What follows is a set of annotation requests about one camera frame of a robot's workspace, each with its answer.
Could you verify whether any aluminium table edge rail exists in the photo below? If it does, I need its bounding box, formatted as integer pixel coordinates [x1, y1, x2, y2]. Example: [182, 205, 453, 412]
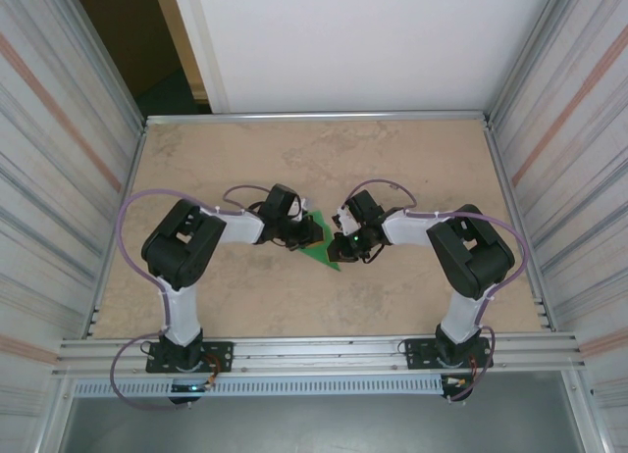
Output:
[483, 122, 555, 332]
[144, 110, 492, 126]
[86, 122, 148, 339]

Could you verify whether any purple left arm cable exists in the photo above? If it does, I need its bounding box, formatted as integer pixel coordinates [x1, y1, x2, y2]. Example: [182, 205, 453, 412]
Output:
[108, 184, 269, 413]

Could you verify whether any wide aluminium mounting rail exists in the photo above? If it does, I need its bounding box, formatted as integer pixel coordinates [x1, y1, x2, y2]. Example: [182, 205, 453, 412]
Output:
[51, 332, 588, 378]

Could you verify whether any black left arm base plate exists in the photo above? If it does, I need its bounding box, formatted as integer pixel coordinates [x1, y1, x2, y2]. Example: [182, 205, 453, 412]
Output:
[145, 341, 235, 375]

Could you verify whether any translucent corrugated enclosure panel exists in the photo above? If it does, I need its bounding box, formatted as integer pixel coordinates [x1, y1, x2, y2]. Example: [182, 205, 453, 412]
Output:
[490, 0, 628, 453]
[0, 0, 143, 453]

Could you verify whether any white door frame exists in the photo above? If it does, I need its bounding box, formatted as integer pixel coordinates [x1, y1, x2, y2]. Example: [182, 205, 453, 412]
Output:
[150, 0, 232, 115]

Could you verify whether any grey slotted cable duct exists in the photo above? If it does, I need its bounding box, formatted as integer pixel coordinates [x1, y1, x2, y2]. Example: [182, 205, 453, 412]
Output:
[73, 377, 445, 398]

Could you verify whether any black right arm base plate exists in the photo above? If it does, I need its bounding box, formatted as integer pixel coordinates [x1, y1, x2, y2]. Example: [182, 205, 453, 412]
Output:
[404, 335, 492, 371]

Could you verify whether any green paper sheet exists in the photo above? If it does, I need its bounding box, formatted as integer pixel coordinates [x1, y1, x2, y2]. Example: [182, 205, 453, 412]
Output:
[293, 208, 343, 274]

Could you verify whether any aluminium upright post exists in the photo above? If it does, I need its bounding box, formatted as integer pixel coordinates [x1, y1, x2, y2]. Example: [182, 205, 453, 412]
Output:
[62, 0, 148, 130]
[485, 0, 579, 126]

